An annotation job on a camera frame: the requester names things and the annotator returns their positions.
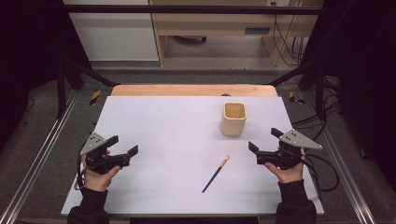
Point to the aluminium floor rail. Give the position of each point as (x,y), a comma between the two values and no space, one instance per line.
(37,158)
(342,168)

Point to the dark curtain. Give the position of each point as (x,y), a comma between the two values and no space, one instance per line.
(28,56)
(364,77)

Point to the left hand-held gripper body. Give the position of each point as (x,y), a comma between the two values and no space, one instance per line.
(95,143)

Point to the wooden table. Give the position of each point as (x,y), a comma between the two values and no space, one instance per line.
(186,90)

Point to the white board sheet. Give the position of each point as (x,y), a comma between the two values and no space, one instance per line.
(174,149)

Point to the light wooden desk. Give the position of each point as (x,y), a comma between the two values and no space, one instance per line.
(218,26)

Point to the black horizontal frame bar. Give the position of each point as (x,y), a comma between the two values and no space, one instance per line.
(193,9)

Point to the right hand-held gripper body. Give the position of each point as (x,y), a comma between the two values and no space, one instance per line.
(294,140)

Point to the black metal stand leg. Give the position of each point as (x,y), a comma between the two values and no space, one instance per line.
(319,90)
(62,90)

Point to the person's left hand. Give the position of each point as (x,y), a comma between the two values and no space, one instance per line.
(98,182)

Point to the yellow black tape marker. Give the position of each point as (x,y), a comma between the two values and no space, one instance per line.
(95,97)
(294,98)

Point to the person's right hand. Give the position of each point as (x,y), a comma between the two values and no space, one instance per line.
(289,175)

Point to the black brush with orange tip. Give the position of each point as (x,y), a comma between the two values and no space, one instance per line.
(214,175)

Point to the beige square cup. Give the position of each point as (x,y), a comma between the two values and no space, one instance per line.
(233,123)

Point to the white cabinet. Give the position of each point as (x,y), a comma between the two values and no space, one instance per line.
(115,37)

